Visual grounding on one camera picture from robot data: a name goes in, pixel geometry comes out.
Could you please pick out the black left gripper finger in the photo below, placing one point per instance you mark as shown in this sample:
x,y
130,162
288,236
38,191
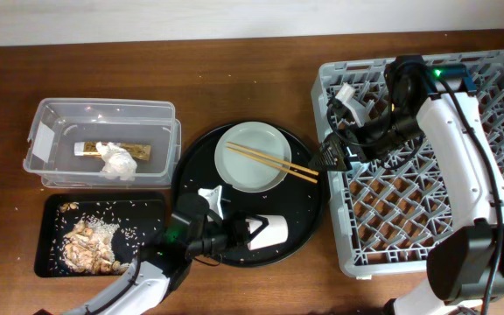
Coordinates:
x,y
254,217
244,240

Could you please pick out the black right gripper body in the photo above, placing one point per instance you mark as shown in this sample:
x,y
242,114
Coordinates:
x,y
374,138

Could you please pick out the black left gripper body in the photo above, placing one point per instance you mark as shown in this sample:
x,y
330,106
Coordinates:
x,y
234,234

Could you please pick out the pink cup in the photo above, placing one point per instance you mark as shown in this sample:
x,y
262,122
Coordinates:
x,y
277,229

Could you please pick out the grey plate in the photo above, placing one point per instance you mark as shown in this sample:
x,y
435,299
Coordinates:
x,y
245,174

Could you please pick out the wooden chopstick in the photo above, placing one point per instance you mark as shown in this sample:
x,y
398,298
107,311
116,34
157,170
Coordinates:
x,y
274,157
281,165

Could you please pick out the gold chopstick wrapper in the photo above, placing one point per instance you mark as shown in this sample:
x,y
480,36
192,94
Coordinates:
x,y
137,151

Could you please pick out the white napkin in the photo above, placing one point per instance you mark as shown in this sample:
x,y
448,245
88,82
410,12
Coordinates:
x,y
118,163

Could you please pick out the food leftovers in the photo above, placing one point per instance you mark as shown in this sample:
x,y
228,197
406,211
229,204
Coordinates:
x,y
94,239

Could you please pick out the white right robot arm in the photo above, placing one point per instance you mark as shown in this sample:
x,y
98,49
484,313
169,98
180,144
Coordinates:
x,y
435,104

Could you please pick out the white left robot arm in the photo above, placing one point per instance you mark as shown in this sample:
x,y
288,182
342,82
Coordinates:
x,y
194,230

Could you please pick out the grey dishwasher rack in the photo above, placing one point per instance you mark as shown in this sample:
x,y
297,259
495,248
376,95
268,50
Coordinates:
x,y
386,222

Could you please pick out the round black tray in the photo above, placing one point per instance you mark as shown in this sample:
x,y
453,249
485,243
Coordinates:
x,y
300,202

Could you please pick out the black rectangular tray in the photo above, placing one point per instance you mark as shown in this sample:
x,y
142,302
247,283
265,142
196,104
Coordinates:
x,y
148,214

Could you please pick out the clear plastic bin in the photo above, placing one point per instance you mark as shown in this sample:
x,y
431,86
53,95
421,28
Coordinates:
x,y
60,123

